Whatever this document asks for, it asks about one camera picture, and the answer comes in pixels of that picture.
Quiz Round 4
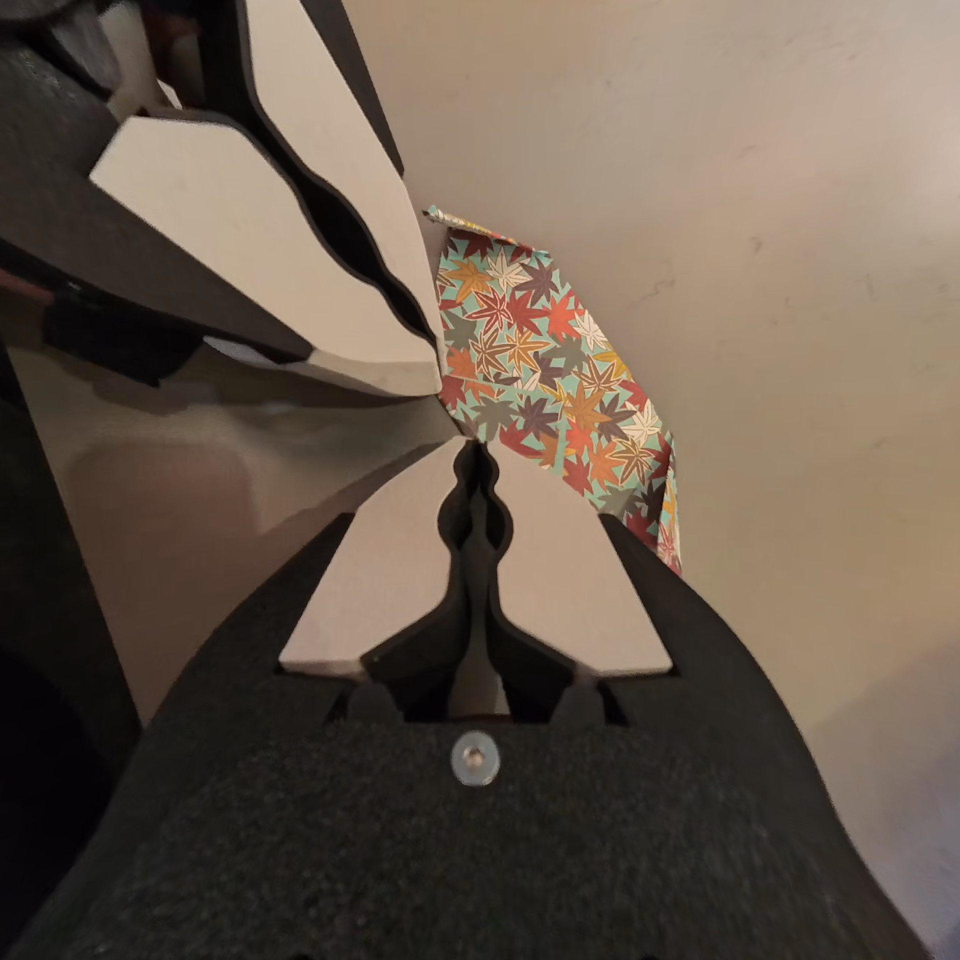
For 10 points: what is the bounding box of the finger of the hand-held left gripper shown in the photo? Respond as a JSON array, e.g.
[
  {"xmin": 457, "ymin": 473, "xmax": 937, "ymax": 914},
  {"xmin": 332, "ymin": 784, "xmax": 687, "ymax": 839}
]
[
  {"xmin": 246, "ymin": 0, "xmax": 442, "ymax": 340},
  {"xmin": 88, "ymin": 114, "xmax": 445, "ymax": 400}
]

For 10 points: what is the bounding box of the leaf-patterned origami paper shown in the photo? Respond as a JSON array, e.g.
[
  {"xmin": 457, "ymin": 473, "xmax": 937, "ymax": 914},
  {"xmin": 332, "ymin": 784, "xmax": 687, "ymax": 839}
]
[{"xmin": 423, "ymin": 206, "xmax": 684, "ymax": 577}]

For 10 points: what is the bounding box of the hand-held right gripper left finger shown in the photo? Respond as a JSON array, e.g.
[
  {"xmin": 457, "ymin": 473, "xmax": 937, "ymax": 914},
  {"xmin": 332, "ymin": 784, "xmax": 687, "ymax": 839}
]
[{"xmin": 279, "ymin": 439, "xmax": 481, "ymax": 725}]

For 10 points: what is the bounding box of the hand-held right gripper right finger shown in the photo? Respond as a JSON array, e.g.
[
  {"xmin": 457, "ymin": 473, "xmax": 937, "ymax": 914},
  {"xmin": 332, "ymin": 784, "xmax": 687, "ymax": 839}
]
[{"xmin": 476, "ymin": 441, "xmax": 675, "ymax": 725}]

